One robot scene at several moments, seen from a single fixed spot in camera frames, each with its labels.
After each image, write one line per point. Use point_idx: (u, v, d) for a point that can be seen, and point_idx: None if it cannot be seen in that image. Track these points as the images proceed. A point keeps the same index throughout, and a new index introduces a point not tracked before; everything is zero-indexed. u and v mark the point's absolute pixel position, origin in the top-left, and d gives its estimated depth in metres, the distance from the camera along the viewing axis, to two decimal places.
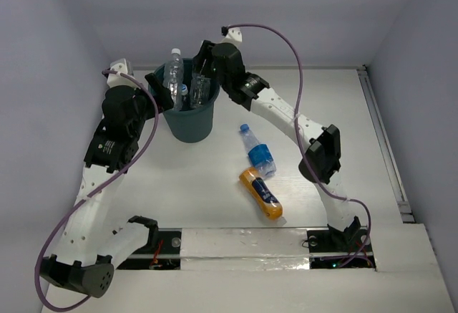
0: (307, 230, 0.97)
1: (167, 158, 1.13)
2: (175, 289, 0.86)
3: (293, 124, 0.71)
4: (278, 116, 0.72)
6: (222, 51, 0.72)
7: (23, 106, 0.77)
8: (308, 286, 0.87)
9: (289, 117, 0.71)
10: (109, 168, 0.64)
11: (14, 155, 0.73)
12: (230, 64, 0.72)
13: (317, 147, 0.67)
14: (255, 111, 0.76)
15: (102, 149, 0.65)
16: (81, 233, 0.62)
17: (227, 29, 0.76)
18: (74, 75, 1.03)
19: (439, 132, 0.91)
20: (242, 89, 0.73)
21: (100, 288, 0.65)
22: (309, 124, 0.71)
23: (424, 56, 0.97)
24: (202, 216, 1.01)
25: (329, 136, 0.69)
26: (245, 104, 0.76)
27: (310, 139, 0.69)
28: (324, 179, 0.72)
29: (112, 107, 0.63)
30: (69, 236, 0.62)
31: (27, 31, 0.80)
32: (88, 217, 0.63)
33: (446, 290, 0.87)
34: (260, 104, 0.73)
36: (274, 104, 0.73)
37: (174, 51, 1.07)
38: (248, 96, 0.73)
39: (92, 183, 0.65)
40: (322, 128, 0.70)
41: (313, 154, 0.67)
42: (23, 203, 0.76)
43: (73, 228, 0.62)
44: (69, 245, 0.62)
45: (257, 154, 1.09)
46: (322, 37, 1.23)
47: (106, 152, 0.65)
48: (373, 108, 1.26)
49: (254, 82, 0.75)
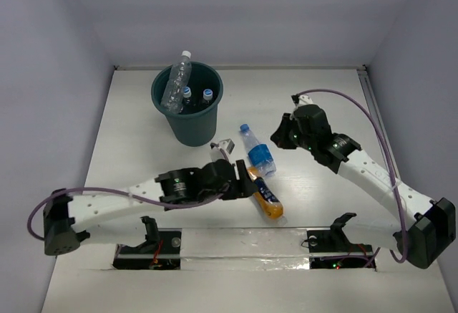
0: (307, 231, 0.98)
1: (167, 159, 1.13)
2: (174, 288, 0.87)
3: (391, 193, 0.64)
4: (374, 182, 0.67)
6: (306, 112, 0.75)
7: (23, 107, 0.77)
8: (307, 285, 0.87)
9: (386, 185, 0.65)
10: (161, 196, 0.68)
11: (12, 156, 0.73)
12: (315, 125, 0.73)
13: (424, 225, 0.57)
14: (343, 174, 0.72)
15: (174, 184, 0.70)
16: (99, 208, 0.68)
17: (298, 97, 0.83)
18: (74, 76, 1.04)
19: (441, 131, 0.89)
20: (330, 150, 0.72)
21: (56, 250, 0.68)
22: (412, 195, 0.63)
23: (424, 55, 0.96)
24: (202, 217, 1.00)
25: (441, 212, 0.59)
26: (331, 165, 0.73)
27: (416, 213, 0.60)
28: (426, 262, 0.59)
29: (209, 171, 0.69)
30: (92, 200, 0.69)
31: (27, 34, 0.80)
32: (114, 205, 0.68)
33: (446, 290, 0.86)
34: (351, 167, 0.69)
36: (366, 168, 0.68)
37: (184, 54, 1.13)
38: (336, 157, 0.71)
39: (142, 191, 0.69)
40: (431, 201, 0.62)
41: (421, 234, 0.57)
42: (21, 203, 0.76)
43: (102, 201, 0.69)
44: (85, 205, 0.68)
45: (257, 155, 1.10)
46: (323, 36, 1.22)
47: (173, 188, 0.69)
48: (373, 108, 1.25)
49: (343, 142, 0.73)
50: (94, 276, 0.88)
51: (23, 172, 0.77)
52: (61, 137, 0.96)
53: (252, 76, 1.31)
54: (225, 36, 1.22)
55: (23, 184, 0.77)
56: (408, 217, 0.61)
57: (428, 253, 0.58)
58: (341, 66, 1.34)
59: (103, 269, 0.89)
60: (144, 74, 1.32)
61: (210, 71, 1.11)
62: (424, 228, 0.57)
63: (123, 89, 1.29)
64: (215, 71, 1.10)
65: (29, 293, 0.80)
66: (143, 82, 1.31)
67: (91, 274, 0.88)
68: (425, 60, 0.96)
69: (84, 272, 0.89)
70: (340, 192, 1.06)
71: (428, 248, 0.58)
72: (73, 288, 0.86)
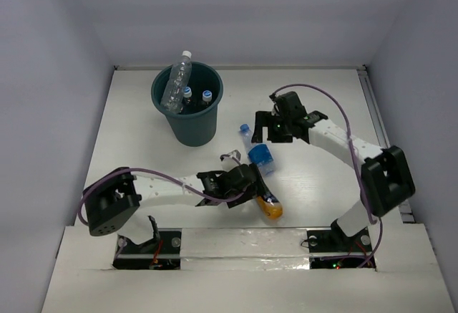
0: (307, 231, 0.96)
1: (167, 159, 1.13)
2: (174, 288, 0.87)
3: (347, 145, 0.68)
4: (335, 142, 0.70)
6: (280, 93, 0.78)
7: (22, 107, 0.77)
8: (307, 286, 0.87)
9: (343, 140, 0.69)
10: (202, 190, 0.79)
11: (13, 156, 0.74)
12: (288, 103, 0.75)
13: (373, 168, 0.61)
14: (313, 141, 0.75)
15: (210, 183, 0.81)
16: (160, 191, 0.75)
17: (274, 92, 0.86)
18: (73, 76, 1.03)
19: (441, 131, 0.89)
20: (301, 121, 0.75)
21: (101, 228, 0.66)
22: (366, 146, 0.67)
23: (424, 55, 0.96)
24: (203, 217, 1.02)
25: (391, 157, 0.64)
26: (304, 136, 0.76)
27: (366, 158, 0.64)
28: (382, 208, 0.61)
29: (238, 172, 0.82)
30: (153, 183, 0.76)
31: (26, 34, 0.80)
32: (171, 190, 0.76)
33: (447, 290, 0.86)
34: (316, 132, 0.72)
36: (330, 130, 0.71)
37: (184, 54, 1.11)
38: (305, 126, 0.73)
39: (189, 183, 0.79)
40: (381, 148, 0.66)
41: (370, 174, 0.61)
42: (21, 203, 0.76)
43: (161, 185, 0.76)
44: (148, 186, 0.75)
45: (257, 155, 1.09)
46: (323, 36, 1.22)
47: (209, 185, 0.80)
48: (374, 107, 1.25)
49: (314, 116, 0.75)
50: (94, 276, 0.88)
51: (23, 171, 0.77)
52: (61, 137, 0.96)
53: (252, 76, 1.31)
54: (225, 36, 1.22)
55: (23, 183, 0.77)
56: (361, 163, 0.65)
57: (381, 198, 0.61)
58: (341, 65, 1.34)
59: (103, 269, 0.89)
60: (144, 74, 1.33)
61: (211, 73, 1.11)
62: (373, 168, 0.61)
63: (123, 89, 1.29)
64: (215, 71, 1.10)
65: (29, 292, 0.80)
66: (143, 82, 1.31)
67: (92, 274, 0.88)
68: (426, 60, 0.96)
69: (84, 272, 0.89)
70: (341, 192, 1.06)
71: (381, 193, 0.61)
72: (73, 289, 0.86)
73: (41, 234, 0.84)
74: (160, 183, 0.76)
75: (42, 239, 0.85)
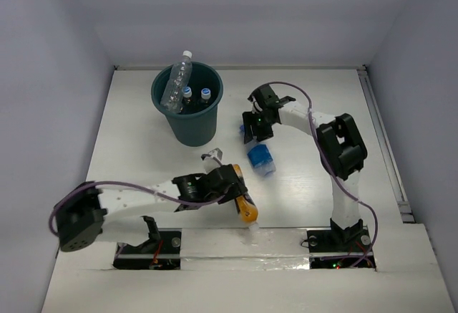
0: (307, 230, 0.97)
1: (167, 159, 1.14)
2: (174, 288, 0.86)
3: (307, 117, 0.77)
4: (298, 117, 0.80)
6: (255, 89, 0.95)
7: (22, 107, 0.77)
8: (308, 285, 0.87)
9: (304, 113, 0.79)
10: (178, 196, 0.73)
11: (13, 155, 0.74)
12: (263, 93, 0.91)
13: (325, 132, 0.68)
14: (285, 122, 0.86)
15: (187, 187, 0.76)
16: (131, 202, 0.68)
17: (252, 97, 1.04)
18: (73, 75, 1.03)
19: (441, 131, 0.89)
20: (272, 103, 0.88)
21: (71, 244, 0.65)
22: (323, 116, 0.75)
23: (424, 54, 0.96)
24: (202, 217, 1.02)
25: (343, 123, 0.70)
26: (278, 118, 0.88)
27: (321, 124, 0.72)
28: (336, 165, 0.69)
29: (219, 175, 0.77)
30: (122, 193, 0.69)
31: (26, 35, 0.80)
32: (143, 200, 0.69)
33: (447, 290, 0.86)
34: (285, 111, 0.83)
36: (295, 108, 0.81)
37: (185, 53, 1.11)
38: (275, 107, 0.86)
39: (162, 190, 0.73)
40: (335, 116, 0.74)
41: (323, 137, 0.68)
42: (21, 202, 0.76)
43: (132, 195, 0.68)
44: (115, 198, 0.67)
45: (256, 155, 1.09)
46: (322, 36, 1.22)
47: (186, 190, 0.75)
48: (373, 107, 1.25)
49: (284, 99, 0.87)
50: (94, 276, 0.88)
51: (23, 172, 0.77)
52: (61, 137, 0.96)
53: (252, 76, 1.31)
54: (225, 36, 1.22)
55: (23, 183, 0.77)
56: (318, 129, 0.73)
57: (335, 155, 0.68)
58: (341, 65, 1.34)
59: (103, 269, 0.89)
60: (144, 74, 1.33)
61: (212, 73, 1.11)
62: (325, 131, 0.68)
63: (122, 89, 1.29)
64: (214, 71, 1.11)
65: (29, 292, 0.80)
66: (143, 82, 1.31)
67: (92, 275, 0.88)
68: (426, 60, 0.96)
69: (84, 272, 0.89)
70: None
71: (335, 152, 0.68)
72: (74, 289, 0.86)
73: (40, 235, 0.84)
74: (129, 193, 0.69)
75: (42, 238, 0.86)
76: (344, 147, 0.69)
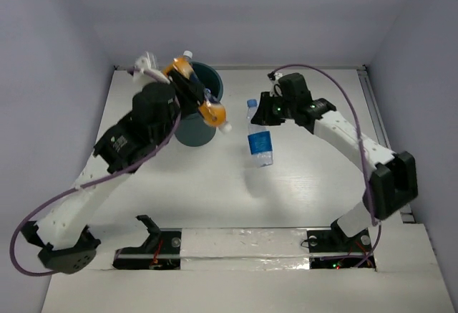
0: (306, 231, 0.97)
1: (167, 159, 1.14)
2: (174, 288, 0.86)
3: (357, 145, 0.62)
4: (343, 138, 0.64)
6: (286, 76, 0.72)
7: (22, 107, 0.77)
8: (308, 286, 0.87)
9: (353, 139, 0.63)
10: (109, 167, 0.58)
11: (13, 155, 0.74)
12: (294, 88, 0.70)
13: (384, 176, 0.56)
14: (318, 133, 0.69)
15: (114, 145, 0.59)
16: (64, 220, 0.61)
17: (274, 74, 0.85)
18: (73, 75, 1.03)
19: (441, 130, 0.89)
20: (307, 110, 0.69)
21: (74, 267, 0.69)
22: (376, 148, 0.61)
23: (424, 54, 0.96)
24: (202, 217, 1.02)
25: (401, 163, 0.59)
26: (310, 127, 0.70)
27: (377, 164, 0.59)
28: (383, 210, 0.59)
29: (139, 103, 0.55)
30: (54, 216, 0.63)
31: (26, 35, 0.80)
32: (74, 207, 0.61)
33: (447, 290, 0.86)
34: (323, 125, 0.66)
36: (338, 125, 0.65)
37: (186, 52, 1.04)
38: (312, 117, 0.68)
39: (89, 175, 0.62)
40: (393, 153, 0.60)
41: (379, 182, 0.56)
42: (21, 201, 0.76)
43: (61, 209, 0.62)
44: (51, 225, 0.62)
45: (261, 143, 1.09)
46: (322, 36, 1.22)
47: (117, 150, 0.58)
48: (373, 108, 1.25)
49: (320, 104, 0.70)
50: (94, 276, 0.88)
51: (23, 172, 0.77)
52: (61, 137, 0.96)
53: (252, 76, 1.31)
54: (225, 36, 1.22)
55: (23, 183, 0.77)
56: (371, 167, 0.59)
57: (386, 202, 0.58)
58: (341, 65, 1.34)
59: (103, 269, 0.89)
60: None
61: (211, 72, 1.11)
62: (383, 175, 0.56)
63: (122, 89, 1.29)
64: (214, 71, 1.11)
65: (29, 293, 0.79)
66: None
67: (92, 275, 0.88)
68: (426, 60, 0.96)
69: (84, 272, 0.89)
70: (340, 192, 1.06)
71: (387, 199, 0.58)
72: (74, 289, 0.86)
73: None
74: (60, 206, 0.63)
75: None
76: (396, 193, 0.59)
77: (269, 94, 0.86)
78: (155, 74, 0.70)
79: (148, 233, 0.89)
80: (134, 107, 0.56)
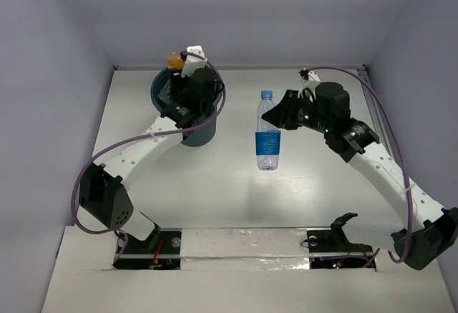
0: (307, 231, 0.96)
1: (168, 160, 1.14)
2: (174, 288, 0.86)
3: (404, 195, 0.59)
4: (386, 180, 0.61)
6: (328, 92, 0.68)
7: (21, 107, 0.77)
8: (308, 286, 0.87)
9: (400, 186, 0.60)
10: (177, 124, 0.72)
11: (13, 156, 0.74)
12: (335, 108, 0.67)
13: (431, 233, 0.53)
14: (354, 165, 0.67)
15: (178, 112, 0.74)
16: (134, 158, 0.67)
17: (307, 72, 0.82)
18: (72, 74, 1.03)
19: (441, 130, 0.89)
20: (346, 137, 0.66)
21: (117, 223, 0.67)
22: (425, 201, 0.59)
23: (425, 53, 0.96)
24: (203, 217, 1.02)
25: (449, 221, 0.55)
26: (344, 153, 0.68)
27: (425, 221, 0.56)
28: (421, 265, 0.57)
29: (197, 82, 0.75)
30: (123, 156, 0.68)
31: (27, 35, 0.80)
32: (144, 149, 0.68)
33: (447, 290, 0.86)
34: (366, 160, 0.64)
36: (383, 163, 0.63)
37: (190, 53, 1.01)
38: (353, 147, 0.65)
39: (159, 129, 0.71)
40: (442, 210, 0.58)
41: (424, 236, 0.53)
42: (21, 201, 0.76)
43: (132, 152, 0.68)
44: (119, 162, 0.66)
45: (272, 147, 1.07)
46: (322, 36, 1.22)
47: (180, 114, 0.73)
48: (374, 108, 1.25)
49: (361, 131, 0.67)
50: (95, 276, 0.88)
51: (23, 172, 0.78)
52: (61, 137, 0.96)
53: (252, 76, 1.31)
54: (225, 36, 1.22)
55: (23, 183, 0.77)
56: (417, 223, 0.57)
57: (427, 258, 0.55)
58: (341, 66, 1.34)
59: (104, 269, 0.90)
60: (144, 75, 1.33)
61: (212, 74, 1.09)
62: (430, 232, 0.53)
63: (123, 89, 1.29)
64: None
65: (29, 293, 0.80)
66: (143, 82, 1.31)
67: (93, 275, 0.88)
68: (426, 59, 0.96)
69: (84, 272, 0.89)
70: (341, 192, 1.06)
71: (429, 253, 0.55)
72: (74, 288, 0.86)
73: (41, 234, 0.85)
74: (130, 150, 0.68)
75: (42, 239, 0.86)
76: (439, 249, 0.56)
77: (298, 95, 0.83)
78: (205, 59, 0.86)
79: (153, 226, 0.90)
80: (188, 87, 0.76)
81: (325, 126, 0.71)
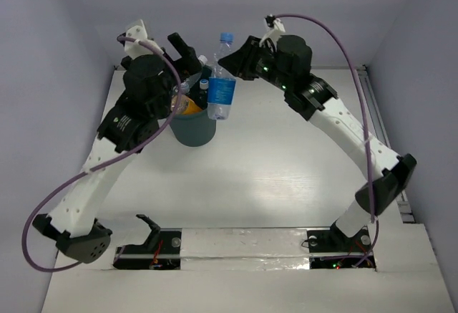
0: (306, 231, 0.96)
1: (167, 159, 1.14)
2: (174, 288, 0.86)
3: (363, 147, 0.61)
4: (346, 134, 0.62)
6: (291, 48, 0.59)
7: (21, 108, 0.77)
8: (308, 285, 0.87)
9: (359, 140, 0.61)
10: (117, 147, 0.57)
11: (13, 156, 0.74)
12: (299, 65, 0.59)
13: (390, 180, 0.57)
14: (314, 123, 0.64)
15: (117, 125, 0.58)
16: (77, 204, 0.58)
17: (273, 19, 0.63)
18: (72, 74, 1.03)
19: (441, 129, 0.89)
20: (306, 95, 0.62)
21: (91, 258, 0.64)
22: (382, 150, 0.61)
23: (424, 52, 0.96)
24: (202, 217, 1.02)
25: (404, 166, 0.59)
26: (303, 113, 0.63)
27: (383, 170, 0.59)
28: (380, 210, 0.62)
29: (132, 81, 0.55)
30: (67, 203, 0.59)
31: (27, 36, 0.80)
32: (86, 190, 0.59)
33: (447, 290, 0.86)
34: (326, 117, 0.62)
36: (341, 119, 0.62)
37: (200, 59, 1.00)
38: (312, 105, 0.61)
39: (98, 158, 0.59)
40: (397, 157, 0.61)
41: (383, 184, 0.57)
42: (22, 201, 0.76)
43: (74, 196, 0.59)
44: (64, 213, 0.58)
45: (224, 95, 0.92)
46: (321, 36, 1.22)
47: (120, 129, 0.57)
48: (373, 107, 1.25)
49: (319, 88, 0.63)
50: (95, 276, 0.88)
51: (24, 172, 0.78)
52: (61, 137, 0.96)
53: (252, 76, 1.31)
54: None
55: (23, 183, 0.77)
56: (376, 172, 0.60)
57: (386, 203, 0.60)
58: (341, 66, 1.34)
59: (104, 269, 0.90)
60: None
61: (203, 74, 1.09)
62: (389, 180, 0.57)
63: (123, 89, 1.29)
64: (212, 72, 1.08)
65: (29, 292, 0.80)
66: None
67: (92, 275, 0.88)
68: (425, 59, 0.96)
69: (84, 272, 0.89)
70: (341, 192, 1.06)
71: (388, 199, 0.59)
72: (74, 288, 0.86)
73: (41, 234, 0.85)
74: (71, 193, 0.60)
75: (41, 239, 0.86)
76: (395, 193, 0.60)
77: (261, 42, 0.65)
78: (152, 47, 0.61)
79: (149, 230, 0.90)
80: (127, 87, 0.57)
81: (282, 83, 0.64)
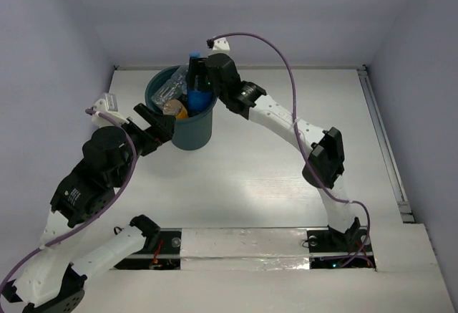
0: (306, 231, 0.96)
1: (167, 159, 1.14)
2: (174, 288, 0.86)
3: (293, 129, 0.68)
4: (278, 122, 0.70)
6: (215, 61, 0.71)
7: (21, 107, 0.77)
8: (308, 286, 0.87)
9: (288, 123, 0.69)
10: (71, 220, 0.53)
11: (13, 156, 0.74)
12: (224, 73, 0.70)
13: (319, 152, 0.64)
14: (253, 119, 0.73)
15: (69, 198, 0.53)
16: (39, 276, 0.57)
17: (212, 41, 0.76)
18: (72, 74, 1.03)
19: (441, 129, 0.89)
20: (240, 97, 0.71)
21: (67, 309, 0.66)
22: (310, 129, 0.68)
23: (424, 53, 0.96)
24: (202, 217, 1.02)
25: (330, 140, 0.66)
26: (242, 113, 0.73)
27: (312, 143, 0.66)
28: (329, 185, 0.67)
29: (91, 152, 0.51)
30: (28, 273, 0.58)
31: (27, 36, 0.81)
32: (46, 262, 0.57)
33: (446, 290, 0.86)
34: (258, 112, 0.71)
36: (272, 111, 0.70)
37: None
38: (245, 104, 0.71)
39: (53, 233, 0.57)
40: (323, 132, 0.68)
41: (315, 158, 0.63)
42: (21, 202, 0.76)
43: (34, 268, 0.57)
44: (26, 283, 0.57)
45: (194, 101, 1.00)
46: (321, 36, 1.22)
47: (71, 203, 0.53)
48: (373, 107, 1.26)
49: (250, 91, 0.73)
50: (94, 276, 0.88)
51: (23, 172, 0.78)
52: (60, 137, 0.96)
53: (252, 76, 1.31)
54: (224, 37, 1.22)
55: (23, 183, 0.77)
56: (307, 147, 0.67)
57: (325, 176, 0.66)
58: (341, 65, 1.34)
59: None
60: (144, 74, 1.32)
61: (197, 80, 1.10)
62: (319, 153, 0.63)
63: (123, 88, 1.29)
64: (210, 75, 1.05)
65: None
66: (143, 82, 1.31)
67: None
68: (425, 59, 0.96)
69: None
70: None
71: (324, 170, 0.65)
72: None
73: (41, 233, 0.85)
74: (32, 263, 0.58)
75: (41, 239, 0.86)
76: (331, 165, 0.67)
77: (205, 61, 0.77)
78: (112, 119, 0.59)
79: (146, 234, 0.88)
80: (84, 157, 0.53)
81: (220, 92, 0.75)
